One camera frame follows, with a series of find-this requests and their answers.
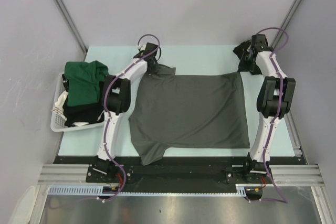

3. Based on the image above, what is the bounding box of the grey t-shirt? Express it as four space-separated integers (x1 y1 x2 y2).
129 66 250 165

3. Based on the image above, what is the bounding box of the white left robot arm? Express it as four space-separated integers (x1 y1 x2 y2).
92 42 161 182

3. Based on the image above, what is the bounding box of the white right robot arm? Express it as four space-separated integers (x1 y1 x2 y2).
234 33 296 183

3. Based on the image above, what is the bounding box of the folded black t-shirt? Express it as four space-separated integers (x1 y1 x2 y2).
233 40 251 60

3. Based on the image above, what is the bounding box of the green t-shirt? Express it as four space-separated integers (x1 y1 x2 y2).
64 61 109 106

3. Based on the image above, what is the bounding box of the black t-shirt in basket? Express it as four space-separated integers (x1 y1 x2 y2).
62 74 104 127

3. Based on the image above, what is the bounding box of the white printed t-shirt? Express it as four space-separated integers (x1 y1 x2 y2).
52 91 106 127

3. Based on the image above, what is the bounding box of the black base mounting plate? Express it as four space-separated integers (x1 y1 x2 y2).
54 155 307 193

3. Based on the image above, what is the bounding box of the white plastic laundry basket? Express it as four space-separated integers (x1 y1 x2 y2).
50 73 104 132

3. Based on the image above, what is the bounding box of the aluminium frame rail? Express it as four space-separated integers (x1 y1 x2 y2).
38 164 324 186

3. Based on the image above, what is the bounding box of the white slotted cable duct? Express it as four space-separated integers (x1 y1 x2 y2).
48 185 261 197

